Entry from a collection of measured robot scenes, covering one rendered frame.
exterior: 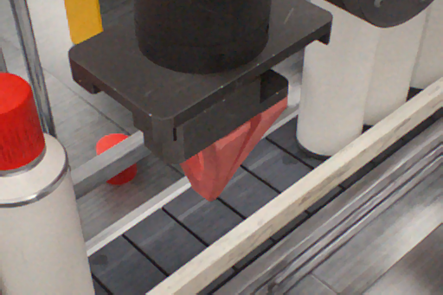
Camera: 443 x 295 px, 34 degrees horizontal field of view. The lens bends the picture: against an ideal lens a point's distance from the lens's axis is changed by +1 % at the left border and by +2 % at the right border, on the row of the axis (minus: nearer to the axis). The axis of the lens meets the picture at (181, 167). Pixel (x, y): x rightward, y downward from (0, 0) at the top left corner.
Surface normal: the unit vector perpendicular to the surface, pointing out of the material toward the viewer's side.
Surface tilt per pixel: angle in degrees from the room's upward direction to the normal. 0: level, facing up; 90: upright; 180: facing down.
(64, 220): 90
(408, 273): 0
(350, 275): 0
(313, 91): 90
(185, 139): 90
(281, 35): 0
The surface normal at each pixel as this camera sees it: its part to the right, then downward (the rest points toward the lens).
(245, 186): -0.04, -0.71
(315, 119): -0.60, 0.58
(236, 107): 0.67, 0.50
